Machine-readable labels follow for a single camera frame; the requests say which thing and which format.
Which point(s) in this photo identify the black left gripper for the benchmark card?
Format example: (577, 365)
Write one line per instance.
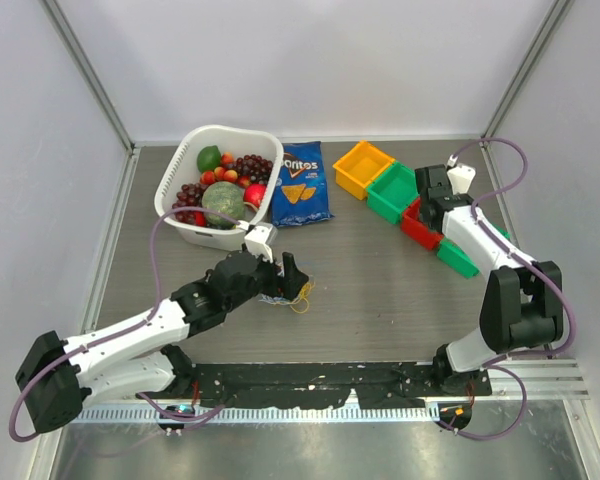
(291, 280)

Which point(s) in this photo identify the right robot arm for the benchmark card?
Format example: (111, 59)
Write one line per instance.
(521, 308)

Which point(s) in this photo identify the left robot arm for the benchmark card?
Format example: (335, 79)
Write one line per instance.
(58, 378)

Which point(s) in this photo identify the red plastic bin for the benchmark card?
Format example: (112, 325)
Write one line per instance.
(418, 231)

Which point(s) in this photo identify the green plastic bin near yellow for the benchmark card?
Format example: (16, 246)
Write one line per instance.
(392, 192)

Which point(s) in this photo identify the green plastic bin far right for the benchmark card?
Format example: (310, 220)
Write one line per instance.
(457, 257)

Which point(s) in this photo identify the blue Doritos chip bag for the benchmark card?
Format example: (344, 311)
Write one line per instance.
(301, 192)

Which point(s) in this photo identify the small watermelon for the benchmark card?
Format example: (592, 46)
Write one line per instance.
(226, 198)

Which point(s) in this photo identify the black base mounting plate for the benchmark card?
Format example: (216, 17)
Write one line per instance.
(377, 385)

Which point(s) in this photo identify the upper purple grape bunch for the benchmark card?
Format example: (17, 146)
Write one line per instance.
(253, 169)

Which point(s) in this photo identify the purple grape bunch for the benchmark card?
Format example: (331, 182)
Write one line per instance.
(190, 195)
(253, 169)

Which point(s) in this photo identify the white fruit basket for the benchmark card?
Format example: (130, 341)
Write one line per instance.
(183, 169)

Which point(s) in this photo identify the lower purple grape bunch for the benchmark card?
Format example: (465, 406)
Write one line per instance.
(190, 195)

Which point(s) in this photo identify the peaches in basket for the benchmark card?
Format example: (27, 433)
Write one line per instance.
(225, 172)

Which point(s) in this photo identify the green lime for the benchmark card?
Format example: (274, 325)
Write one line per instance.
(208, 158)

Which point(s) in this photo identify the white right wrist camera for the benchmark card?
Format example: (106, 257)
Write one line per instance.
(460, 175)

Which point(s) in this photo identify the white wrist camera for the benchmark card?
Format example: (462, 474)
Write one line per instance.
(258, 241)
(460, 175)

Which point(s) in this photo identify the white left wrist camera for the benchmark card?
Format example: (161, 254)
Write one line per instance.
(258, 241)

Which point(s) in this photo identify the white slotted cable duct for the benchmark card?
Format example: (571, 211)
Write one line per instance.
(136, 413)

